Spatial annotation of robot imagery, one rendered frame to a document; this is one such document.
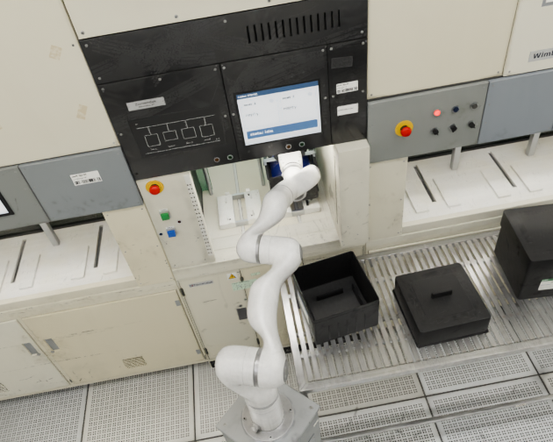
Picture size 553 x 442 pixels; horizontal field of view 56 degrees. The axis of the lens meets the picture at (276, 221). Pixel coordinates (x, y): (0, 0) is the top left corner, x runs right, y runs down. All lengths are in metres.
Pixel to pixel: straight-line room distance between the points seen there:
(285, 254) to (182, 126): 0.57
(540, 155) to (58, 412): 2.87
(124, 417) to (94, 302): 0.78
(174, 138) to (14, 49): 0.55
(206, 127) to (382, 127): 0.64
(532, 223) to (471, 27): 0.84
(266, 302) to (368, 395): 1.32
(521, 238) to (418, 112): 0.66
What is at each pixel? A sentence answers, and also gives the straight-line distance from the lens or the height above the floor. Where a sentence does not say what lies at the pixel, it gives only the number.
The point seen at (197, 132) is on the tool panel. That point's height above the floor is 1.56.
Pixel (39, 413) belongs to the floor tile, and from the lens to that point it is 3.29.
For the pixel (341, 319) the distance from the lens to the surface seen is 2.05.
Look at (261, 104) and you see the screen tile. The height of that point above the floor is 1.63.
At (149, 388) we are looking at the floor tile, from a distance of 3.09.
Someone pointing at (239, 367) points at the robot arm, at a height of 1.17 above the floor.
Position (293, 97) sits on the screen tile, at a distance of 1.82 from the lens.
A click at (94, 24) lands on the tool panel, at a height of 1.99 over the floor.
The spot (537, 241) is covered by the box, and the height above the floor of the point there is 1.01.
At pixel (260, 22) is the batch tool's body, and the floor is 1.91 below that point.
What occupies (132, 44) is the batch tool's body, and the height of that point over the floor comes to 1.91.
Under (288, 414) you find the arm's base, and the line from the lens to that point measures 2.00.
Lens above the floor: 2.59
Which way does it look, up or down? 45 degrees down
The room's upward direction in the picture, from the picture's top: 9 degrees counter-clockwise
